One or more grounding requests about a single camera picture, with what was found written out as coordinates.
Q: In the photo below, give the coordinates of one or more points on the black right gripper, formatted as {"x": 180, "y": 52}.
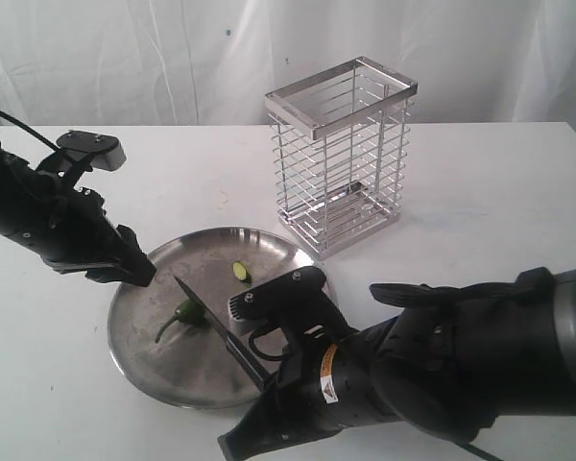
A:
{"x": 334, "y": 393}

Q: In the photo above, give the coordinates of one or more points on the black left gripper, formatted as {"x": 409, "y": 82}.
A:
{"x": 71, "y": 233}

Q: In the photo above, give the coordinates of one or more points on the black handled knife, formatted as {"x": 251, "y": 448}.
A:
{"x": 221, "y": 331}

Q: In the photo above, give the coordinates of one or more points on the green chili pepper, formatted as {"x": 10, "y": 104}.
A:
{"x": 189, "y": 313}

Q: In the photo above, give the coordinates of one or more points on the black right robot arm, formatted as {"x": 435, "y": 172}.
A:
{"x": 449, "y": 363}

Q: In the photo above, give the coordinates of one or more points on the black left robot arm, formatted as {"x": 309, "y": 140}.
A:
{"x": 55, "y": 174}

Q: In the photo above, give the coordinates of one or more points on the green cucumber slice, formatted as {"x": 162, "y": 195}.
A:
{"x": 241, "y": 272}

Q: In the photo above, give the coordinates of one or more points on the round steel plate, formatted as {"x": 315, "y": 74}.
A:
{"x": 190, "y": 366}

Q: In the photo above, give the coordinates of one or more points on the white backdrop curtain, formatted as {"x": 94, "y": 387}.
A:
{"x": 212, "y": 62}

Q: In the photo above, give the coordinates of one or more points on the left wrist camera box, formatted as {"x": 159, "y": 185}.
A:
{"x": 105, "y": 151}

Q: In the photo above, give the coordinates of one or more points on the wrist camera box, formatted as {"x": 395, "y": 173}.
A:
{"x": 105, "y": 151}
{"x": 285, "y": 296}

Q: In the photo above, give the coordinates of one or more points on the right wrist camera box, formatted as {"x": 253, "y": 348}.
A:
{"x": 285, "y": 296}

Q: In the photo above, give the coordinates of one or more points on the chrome wire utensil holder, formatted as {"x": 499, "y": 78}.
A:
{"x": 340, "y": 139}

